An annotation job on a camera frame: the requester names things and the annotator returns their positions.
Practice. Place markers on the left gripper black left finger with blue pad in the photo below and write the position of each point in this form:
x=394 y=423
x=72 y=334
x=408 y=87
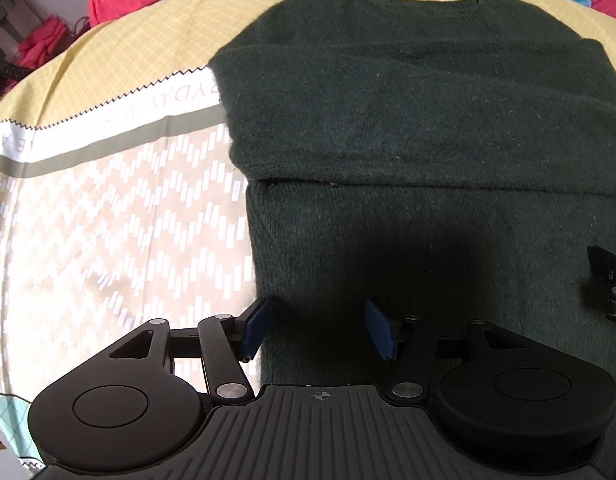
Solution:
x=238 y=335

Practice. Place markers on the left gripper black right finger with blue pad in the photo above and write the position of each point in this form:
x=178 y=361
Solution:
x=390 y=334

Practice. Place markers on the dark green knit sweater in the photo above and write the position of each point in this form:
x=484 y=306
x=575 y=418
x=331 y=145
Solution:
x=452 y=160

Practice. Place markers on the magenta clothes pile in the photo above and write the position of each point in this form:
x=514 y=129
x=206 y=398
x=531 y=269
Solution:
x=42 y=44

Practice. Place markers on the beige yellow zigzag bed sheet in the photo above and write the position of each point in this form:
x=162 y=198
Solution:
x=118 y=200

